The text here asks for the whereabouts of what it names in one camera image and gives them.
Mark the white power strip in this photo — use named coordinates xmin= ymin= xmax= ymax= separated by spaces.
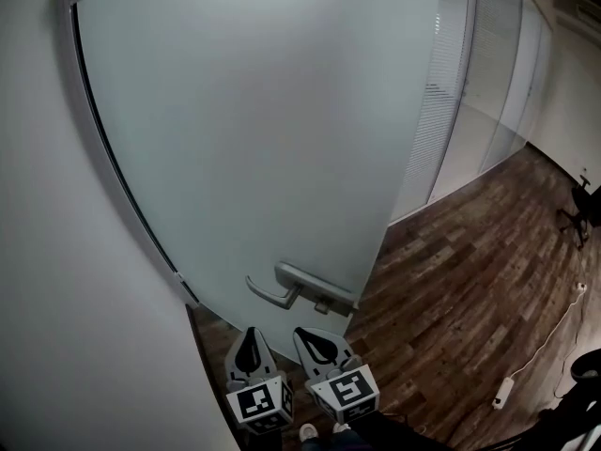
xmin=491 ymin=281 xmax=589 ymax=411

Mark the metal door lever handle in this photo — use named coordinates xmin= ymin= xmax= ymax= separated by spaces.
xmin=245 ymin=260 xmax=361 ymax=319

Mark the person's left forearm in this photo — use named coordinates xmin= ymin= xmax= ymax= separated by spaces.
xmin=241 ymin=428 xmax=284 ymax=451

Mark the black office chair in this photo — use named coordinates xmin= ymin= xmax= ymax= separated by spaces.
xmin=556 ymin=174 xmax=601 ymax=252

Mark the ceiling air vent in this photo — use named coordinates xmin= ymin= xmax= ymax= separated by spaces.
xmin=553 ymin=0 xmax=601 ymax=25

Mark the person's right leg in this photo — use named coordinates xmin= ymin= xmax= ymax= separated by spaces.
xmin=328 ymin=428 xmax=365 ymax=451

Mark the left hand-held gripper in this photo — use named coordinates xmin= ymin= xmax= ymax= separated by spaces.
xmin=223 ymin=326 xmax=296 ymax=437

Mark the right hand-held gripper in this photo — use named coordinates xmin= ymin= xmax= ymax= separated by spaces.
xmin=293 ymin=327 xmax=381 ymax=425

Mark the person's right forearm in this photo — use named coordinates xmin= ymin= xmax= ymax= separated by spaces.
xmin=359 ymin=409 xmax=455 ymax=451

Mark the glass partition with blinds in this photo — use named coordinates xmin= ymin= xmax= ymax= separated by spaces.
xmin=389 ymin=0 xmax=555 ymax=223

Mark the frosted glass door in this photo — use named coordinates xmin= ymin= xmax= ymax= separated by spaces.
xmin=69 ymin=0 xmax=442 ymax=365

